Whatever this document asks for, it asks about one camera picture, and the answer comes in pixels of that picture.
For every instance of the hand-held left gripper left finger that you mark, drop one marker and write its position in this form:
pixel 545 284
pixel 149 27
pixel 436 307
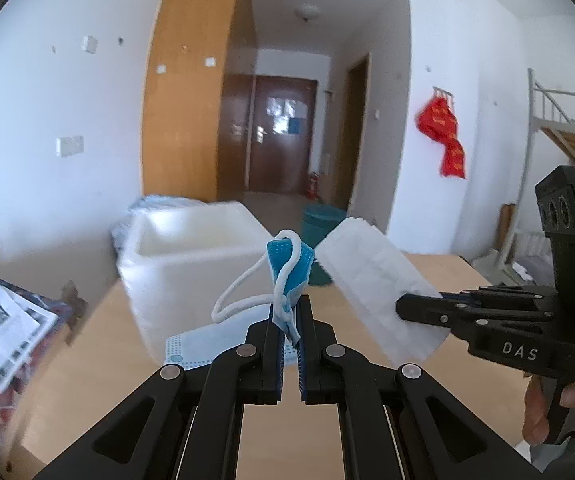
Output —
pixel 281 360

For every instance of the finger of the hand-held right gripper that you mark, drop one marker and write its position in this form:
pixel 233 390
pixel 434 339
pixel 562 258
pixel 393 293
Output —
pixel 467 302
pixel 517 347

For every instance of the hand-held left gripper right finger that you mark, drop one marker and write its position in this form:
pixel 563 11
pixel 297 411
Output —
pixel 301 360

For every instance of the white face mask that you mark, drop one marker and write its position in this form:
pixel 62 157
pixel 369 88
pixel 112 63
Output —
pixel 367 270

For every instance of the white foam box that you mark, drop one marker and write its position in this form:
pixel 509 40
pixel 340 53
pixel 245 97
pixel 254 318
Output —
pixel 192 260

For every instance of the person's right hand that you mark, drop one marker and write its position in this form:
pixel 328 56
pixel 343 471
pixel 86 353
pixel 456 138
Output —
pixel 535 410

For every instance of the light blue face mask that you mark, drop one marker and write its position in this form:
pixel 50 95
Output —
pixel 192 347

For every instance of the white metal bunk bed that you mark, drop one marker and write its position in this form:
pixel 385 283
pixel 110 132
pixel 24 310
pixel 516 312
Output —
pixel 567 130

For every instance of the green trash bin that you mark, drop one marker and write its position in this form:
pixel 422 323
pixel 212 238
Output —
pixel 317 225

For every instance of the red hanging cloth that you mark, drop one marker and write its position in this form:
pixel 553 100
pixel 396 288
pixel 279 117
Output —
pixel 442 130

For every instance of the red fire extinguisher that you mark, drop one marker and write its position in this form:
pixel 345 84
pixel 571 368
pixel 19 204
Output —
pixel 313 186

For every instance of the dark brown door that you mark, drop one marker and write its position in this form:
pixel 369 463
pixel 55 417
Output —
pixel 277 160

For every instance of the light blue cloth pile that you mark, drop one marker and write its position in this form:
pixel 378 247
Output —
pixel 137 207

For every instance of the paper notices on door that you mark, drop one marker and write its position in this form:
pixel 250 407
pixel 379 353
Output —
pixel 285 117

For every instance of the wooden wardrobe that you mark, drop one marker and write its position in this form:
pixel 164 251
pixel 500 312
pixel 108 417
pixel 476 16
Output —
pixel 187 110

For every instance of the round ceiling lamp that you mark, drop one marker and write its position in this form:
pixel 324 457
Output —
pixel 308 11

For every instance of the wooden side door frame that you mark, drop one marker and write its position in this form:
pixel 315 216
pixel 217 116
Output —
pixel 355 150

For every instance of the double white wall switch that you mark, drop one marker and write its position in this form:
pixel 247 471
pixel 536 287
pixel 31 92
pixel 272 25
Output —
pixel 69 145

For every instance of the single white wall switch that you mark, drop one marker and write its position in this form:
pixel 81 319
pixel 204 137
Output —
pixel 90 43

